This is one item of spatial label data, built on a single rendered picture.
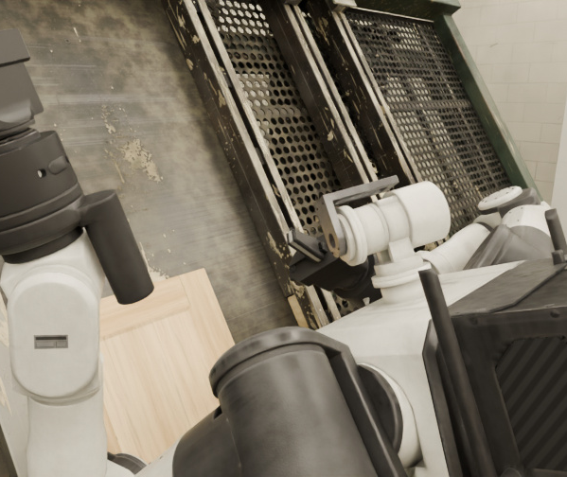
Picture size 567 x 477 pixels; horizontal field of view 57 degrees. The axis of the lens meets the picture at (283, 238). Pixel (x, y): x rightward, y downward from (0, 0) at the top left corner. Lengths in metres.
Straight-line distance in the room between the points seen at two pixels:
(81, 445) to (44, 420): 0.04
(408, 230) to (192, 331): 0.50
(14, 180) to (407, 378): 0.33
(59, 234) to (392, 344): 0.28
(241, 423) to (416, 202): 0.29
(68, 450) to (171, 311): 0.43
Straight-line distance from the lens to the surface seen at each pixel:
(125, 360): 0.87
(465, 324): 0.43
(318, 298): 1.05
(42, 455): 0.55
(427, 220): 0.55
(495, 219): 0.98
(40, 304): 0.43
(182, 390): 0.90
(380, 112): 1.51
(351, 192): 0.54
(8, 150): 0.42
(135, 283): 0.46
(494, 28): 6.44
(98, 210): 0.44
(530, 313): 0.41
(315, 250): 0.74
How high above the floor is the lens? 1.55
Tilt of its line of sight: 16 degrees down
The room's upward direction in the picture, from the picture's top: straight up
